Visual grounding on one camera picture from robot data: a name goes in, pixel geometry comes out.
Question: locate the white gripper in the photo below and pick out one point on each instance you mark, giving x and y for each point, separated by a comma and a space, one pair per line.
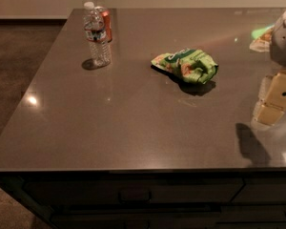
284, 42

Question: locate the green rice chip bag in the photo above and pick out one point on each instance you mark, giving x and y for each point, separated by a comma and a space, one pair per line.
190, 65

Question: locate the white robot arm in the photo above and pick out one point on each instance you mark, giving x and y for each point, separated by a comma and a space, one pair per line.
261, 43

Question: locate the clear plastic water bottle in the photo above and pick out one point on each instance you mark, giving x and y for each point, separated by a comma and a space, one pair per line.
95, 30

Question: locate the right dark drawer front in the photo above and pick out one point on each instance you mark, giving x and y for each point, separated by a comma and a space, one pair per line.
262, 190

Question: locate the orange soda can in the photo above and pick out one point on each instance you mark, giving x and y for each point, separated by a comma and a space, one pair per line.
105, 13

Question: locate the dark cabinet drawer front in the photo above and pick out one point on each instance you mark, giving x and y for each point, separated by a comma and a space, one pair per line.
106, 191

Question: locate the dark drawer handle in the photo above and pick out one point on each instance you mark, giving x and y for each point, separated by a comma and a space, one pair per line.
135, 196

